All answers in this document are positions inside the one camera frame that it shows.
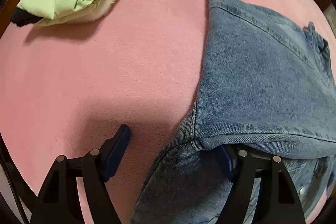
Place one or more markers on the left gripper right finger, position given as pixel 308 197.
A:
pixel 277 199

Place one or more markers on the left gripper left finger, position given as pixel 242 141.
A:
pixel 58 199

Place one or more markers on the blue denim jacket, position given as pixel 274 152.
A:
pixel 266 83

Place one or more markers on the pink fleece bed blanket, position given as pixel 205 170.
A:
pixel 67 88

